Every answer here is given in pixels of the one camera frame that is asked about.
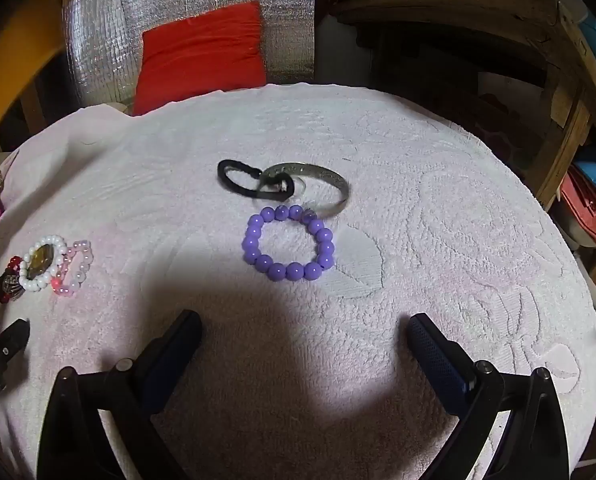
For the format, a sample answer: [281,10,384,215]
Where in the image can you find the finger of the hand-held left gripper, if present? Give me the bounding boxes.
[0,318,31,366]

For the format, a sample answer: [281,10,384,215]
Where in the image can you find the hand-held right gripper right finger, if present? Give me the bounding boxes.
[409,312,580,480]

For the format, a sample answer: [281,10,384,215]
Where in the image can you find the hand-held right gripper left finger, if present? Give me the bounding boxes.
[37,309,203,480]

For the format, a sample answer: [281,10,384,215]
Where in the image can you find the white pearl bracelet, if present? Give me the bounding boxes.
[19,234,68,293]

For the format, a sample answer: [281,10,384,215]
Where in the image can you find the pink clear bead bracelet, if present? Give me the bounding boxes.
[50,240,93,298]

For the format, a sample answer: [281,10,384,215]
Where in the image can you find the purple bead bracelet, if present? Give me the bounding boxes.
[241,203,336,282]

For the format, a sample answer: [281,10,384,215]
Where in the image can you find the black hair tie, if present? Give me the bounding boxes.
[217,158,296,205]

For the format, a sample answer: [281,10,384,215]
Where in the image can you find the silver metal bangle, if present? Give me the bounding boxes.
[259,161,351,221]

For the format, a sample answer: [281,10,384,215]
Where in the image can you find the salmon folded cloth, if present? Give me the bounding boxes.
[560,167,596,257]

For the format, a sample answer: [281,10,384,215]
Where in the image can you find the red cushion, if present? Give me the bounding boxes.
[132,1,268,117]

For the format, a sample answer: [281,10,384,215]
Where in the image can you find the silver foil insulation panel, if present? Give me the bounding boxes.
[63,0,316,111]

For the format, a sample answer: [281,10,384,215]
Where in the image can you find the wooden bench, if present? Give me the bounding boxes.
[328,0,596,211]

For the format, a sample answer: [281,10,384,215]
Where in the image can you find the red bead bracelet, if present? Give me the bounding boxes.
[0,255,25,304]

